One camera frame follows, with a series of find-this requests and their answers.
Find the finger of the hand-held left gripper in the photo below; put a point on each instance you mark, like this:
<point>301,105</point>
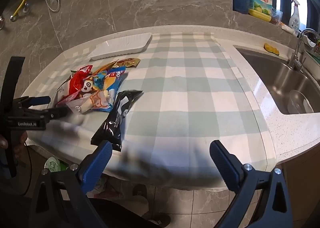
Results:
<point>55,114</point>
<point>40,99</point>

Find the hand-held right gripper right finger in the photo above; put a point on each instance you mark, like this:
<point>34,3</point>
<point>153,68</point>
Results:
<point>225,168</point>

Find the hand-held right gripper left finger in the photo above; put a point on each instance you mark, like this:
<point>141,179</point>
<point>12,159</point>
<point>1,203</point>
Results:
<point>97,165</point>

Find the pile of snack packets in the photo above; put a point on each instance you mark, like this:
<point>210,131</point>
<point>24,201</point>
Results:
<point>87,87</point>

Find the black snack packet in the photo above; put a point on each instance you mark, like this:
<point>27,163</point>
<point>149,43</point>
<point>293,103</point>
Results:
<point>117,117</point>

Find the tan snack packet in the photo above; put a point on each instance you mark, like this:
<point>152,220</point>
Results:
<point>130,62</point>

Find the white plastic tray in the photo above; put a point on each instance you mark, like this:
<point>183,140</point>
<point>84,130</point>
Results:
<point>120,45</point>

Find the person's left hand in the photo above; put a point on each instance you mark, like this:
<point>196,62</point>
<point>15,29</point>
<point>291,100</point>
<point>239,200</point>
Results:
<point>21,142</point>

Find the white plastic bag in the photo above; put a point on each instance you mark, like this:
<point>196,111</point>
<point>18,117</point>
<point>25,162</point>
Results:
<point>105,188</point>

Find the green plastic bag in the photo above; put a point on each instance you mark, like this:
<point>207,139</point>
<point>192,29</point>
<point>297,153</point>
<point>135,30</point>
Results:
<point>52,163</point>

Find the black slipper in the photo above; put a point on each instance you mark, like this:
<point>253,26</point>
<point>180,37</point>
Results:
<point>140,193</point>
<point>157,221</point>

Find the wooden base cabinet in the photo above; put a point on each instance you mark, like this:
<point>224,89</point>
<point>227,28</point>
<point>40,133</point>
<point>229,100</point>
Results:
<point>305,180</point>

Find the green white checked tablecloth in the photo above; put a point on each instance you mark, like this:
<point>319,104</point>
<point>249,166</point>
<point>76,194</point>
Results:
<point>187,80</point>

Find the plate in sink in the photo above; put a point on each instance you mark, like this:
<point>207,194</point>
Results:
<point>297,102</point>

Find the steel sink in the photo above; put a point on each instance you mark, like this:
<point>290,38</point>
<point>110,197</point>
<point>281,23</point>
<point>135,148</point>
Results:
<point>275,80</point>

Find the yellow sponge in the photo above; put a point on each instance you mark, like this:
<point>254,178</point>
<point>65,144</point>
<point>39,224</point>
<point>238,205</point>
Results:
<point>271,48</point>

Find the steel faucet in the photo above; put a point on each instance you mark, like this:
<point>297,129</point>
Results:
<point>296,52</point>

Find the white spray bottle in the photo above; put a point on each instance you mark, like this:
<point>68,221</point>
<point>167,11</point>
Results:
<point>294,20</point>

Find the blue utensil holder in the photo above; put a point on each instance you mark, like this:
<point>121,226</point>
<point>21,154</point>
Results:
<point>241,3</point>

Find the yellow detergent bottle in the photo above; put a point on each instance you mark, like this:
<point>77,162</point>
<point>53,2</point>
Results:
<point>260,2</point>

